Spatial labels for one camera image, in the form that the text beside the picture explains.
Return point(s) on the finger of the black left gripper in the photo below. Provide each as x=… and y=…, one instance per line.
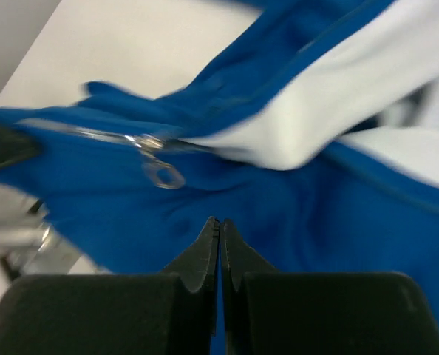
x=16, y=146

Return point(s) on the blue fleece zip jacket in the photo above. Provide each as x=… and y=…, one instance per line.
x=320, y=119

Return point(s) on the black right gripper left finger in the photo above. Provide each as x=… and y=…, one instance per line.
x=170, y=312

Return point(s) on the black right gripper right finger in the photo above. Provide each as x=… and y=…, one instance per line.
x=268, y=311

